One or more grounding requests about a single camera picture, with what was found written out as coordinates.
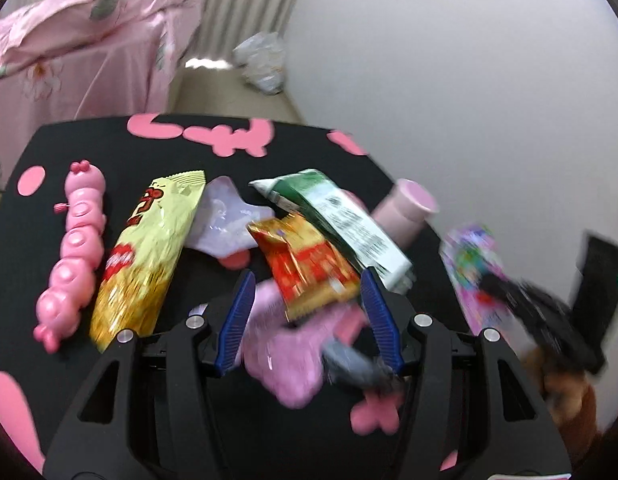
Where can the light green snack bag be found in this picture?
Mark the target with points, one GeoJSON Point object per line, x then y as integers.
{"type": "Point", "coordinates": [140, 266]}

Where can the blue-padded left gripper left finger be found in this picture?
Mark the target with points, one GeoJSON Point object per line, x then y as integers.
{"type": "Point", "coordinates": [236, 317]}

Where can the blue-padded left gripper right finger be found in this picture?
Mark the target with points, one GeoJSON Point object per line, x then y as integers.
{"type": "Point", "coordinates": [383, 326]}

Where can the pink cylindrical cup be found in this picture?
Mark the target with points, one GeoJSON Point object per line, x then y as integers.
{"type": "Point", "coordinates": [404, 211]}

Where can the pink caterpillar toy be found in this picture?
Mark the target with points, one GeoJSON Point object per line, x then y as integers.
{"type": "Point", "coordinates": [72, 280]}

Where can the pink plastic wrapper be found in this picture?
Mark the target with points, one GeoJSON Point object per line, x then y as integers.
{"type": "Point", "coordinates": [285, 359]}

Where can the green white carton box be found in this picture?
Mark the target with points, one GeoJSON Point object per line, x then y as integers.
{"type": "Point", "coordinates": [343, 222]}

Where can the pink floral quilt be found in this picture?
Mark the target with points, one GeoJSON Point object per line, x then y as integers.
{"type": "Point", "coordinates": [63, 60]}

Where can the white plastic bag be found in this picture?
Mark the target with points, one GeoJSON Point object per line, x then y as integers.
{"type": "Point", "coordinates": [262, 60]}

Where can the black pink patterned tablecloth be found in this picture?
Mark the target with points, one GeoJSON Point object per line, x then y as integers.
{"type": "Point", "coordinates": [260, 438]}

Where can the hand in brown sleeve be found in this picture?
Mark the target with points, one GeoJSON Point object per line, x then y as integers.
{"type": "Point", "coordinates": [570, 399]}

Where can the pink cartoon tissue pack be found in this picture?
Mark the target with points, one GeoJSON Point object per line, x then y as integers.
{"type": "Point", "coordinates": [468, 253]}

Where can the clear lilac plastic packaging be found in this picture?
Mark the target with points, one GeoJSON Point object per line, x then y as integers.
{"type": "Point", "coordinates": [220, 225]}

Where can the red gold snack wrapper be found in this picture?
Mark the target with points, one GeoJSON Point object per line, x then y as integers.
{"type": "Point", "coordinates": [309, 270]}

